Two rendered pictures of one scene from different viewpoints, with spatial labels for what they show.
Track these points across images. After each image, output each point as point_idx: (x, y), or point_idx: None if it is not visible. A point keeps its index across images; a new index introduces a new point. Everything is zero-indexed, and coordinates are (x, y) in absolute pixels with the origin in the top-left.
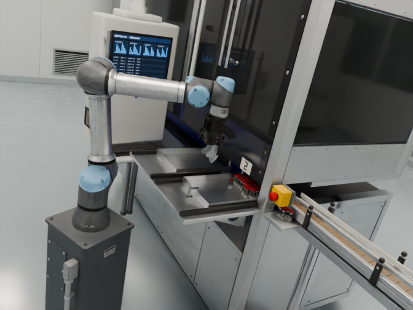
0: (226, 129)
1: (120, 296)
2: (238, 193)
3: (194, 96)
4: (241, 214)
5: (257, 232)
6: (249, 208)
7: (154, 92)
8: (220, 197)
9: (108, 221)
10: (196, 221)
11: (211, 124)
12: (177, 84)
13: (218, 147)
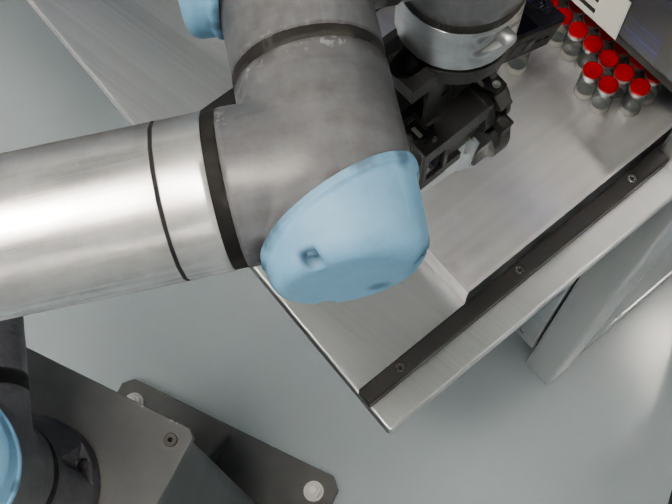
0: (512, 49)
1: (229, 496)
2: (560, 94)
3: (319, 284)
4: (608, 250)
5: (663, 235)
6: (634, 191)
7: (10, 316)
8: (495, 165)
9: (93, 487)
10: (439, 392)
11: (428, 103)
12: (152, 219)
13: (481, 146)
